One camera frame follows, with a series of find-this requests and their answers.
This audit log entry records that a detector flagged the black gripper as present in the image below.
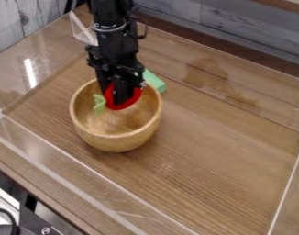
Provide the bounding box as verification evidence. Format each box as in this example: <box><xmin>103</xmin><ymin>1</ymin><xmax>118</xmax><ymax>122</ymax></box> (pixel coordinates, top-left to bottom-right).
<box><xmin>86</xmin><ymin>26</ymin><xmax>144</xmax><ymax>106</ymax></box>

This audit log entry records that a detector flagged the red plush tomato toy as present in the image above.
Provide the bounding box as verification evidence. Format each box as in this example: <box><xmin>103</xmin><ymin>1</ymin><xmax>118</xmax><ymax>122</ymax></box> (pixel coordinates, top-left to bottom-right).
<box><xmin>92</xmin><ymin>82</ymin><xmax>143</xmax><ymax>114</ymax></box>

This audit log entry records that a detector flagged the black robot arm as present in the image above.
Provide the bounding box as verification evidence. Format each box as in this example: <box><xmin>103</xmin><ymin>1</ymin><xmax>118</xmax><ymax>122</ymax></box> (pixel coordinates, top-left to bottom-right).
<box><xmin>86</xmin><ymin>0</ymin><xmax>148</xmax><ymax>110</ymax></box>

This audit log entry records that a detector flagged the green rectangular block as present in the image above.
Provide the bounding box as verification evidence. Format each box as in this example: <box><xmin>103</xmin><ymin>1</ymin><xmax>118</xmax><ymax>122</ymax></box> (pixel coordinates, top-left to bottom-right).
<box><xmin>132</xmin><ymin>69</ymin><xmax>167</xmax><ymax>94</ymax></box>

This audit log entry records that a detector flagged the wooden bowl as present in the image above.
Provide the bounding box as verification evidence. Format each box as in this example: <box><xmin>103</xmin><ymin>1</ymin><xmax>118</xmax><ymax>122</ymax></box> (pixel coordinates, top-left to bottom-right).
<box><xmin>68</xmin><ymin>80</ymin><xmax>163</xmax><ymax>152</ymax></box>

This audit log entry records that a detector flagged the clear acrylic corner bracket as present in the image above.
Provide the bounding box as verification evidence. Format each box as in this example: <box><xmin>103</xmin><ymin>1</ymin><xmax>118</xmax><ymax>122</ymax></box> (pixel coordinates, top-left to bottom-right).
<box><xmin>68</xmin><ymin>12</ymin><xmax>98</xmax><ymax>46</ymax></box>

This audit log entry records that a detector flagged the black table leg bracket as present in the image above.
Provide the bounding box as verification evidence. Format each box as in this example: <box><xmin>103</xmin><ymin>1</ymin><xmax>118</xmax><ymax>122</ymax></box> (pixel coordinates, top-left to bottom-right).
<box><xmin>19</xmin><ymin>194</ymin><xmax>63</xmax><ymax>235</ymax></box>

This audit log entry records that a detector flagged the black cable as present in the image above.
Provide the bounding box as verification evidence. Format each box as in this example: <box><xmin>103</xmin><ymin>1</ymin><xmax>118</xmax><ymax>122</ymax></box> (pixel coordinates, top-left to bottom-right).
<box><xmin>0</xmin><ymin>207</ymin><xmax>23</xmax><ymax>235</ymax></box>

